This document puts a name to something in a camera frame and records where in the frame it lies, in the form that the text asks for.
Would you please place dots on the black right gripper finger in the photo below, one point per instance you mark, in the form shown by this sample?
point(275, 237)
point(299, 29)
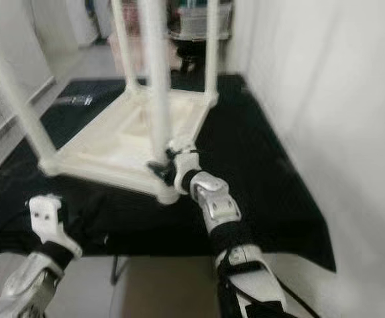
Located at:
point(158, 170)

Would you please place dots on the white plastic table top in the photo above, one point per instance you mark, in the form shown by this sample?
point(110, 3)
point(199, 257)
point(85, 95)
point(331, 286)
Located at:
point(119, 139)

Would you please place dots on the black tablecloth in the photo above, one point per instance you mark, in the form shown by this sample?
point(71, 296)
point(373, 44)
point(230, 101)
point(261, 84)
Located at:
point(252, 159)

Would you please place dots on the clear plastic bag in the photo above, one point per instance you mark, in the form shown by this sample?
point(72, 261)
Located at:
point(74, 100)

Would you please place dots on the black round stool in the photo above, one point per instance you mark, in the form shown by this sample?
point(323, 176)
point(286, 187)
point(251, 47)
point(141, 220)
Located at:
point(189, 53)

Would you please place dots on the clear plastic storage box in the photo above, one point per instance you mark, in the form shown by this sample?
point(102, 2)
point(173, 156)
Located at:
point(192, 23)

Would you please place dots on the white appliance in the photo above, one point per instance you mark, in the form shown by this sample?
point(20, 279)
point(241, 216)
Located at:
point(91, 20)

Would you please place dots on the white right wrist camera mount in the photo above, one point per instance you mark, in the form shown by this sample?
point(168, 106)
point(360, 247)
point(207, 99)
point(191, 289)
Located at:
point(185, 159)

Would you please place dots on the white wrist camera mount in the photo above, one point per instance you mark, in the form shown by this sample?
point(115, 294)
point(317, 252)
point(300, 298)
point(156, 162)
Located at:
point(46, 218)
point(185, 159)

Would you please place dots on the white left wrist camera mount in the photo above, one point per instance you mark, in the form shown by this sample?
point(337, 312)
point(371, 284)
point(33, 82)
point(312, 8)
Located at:
point(46, 218)

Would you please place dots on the grey metal table frame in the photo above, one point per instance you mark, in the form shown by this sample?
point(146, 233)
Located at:
point(116, 271)

